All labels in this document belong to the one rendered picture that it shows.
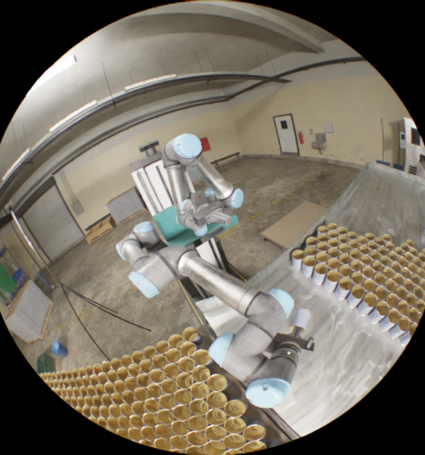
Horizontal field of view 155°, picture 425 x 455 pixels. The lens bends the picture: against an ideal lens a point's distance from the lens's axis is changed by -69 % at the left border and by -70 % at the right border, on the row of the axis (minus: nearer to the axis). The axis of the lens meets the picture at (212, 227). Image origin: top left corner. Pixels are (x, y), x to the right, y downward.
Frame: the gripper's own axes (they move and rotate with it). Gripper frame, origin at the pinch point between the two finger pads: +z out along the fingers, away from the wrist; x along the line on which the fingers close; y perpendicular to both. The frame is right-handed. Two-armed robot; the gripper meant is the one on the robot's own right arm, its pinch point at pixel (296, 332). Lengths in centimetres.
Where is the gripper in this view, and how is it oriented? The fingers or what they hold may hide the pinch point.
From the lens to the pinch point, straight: 59.0
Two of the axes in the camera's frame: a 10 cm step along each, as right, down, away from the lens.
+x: -7.8, -1.0, 6.2
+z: 6.1, 1.5, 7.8
